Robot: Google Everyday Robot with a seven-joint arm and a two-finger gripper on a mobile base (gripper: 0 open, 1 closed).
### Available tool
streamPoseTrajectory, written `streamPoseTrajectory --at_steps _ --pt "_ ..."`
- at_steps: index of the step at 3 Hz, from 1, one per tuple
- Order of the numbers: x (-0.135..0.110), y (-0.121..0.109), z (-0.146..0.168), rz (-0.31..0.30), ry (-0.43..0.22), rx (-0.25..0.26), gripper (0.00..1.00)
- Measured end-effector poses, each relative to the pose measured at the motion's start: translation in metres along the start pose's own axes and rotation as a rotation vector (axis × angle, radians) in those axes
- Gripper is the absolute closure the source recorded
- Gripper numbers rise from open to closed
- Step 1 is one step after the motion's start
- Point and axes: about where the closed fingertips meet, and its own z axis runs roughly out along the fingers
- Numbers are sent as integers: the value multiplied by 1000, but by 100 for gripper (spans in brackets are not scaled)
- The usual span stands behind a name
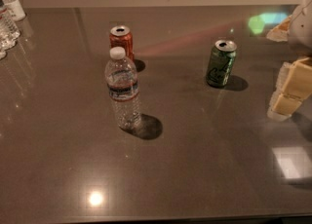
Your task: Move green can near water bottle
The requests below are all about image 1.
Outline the green soda can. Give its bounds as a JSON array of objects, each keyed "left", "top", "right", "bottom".
[{"left": 206, "top": 40, "right": 237, "bottom": 88}]

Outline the clear water bottle white cap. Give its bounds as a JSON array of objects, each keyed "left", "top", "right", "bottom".
[{"left": 104, "top": 47, "right": 141, "bottom": 131}]

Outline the white labelled bottle far left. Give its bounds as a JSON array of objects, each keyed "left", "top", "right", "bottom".
[{"left": 2, "top": 0, "right": 26, "bottom": 21}]

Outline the orange soda can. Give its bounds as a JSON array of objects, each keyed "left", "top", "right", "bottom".
[{"left": 109, "top": 25, "right": 135, "bottom": 60}]

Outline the clear water bottle left edge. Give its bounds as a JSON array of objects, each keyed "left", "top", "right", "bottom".
[{"left": 0, "top": 0, "right": 20, "bottom": 50}]

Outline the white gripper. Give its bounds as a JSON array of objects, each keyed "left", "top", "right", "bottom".
[{"left": 266, "top": 0, "right": 312, "bottom": 122}]

